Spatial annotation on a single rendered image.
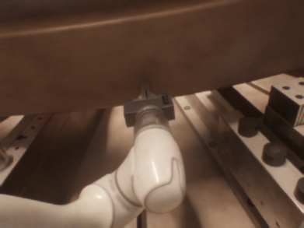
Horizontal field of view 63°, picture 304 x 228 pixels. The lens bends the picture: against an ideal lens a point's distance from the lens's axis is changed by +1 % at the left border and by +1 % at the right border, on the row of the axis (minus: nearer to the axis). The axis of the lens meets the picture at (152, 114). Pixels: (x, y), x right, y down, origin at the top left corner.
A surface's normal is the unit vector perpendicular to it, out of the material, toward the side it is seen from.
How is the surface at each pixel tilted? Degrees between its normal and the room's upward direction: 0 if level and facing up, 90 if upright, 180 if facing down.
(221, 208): 0
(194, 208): 0
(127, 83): 90
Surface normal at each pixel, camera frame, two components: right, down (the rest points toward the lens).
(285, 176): -0.13, -0.79
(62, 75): 0.00, 0.62
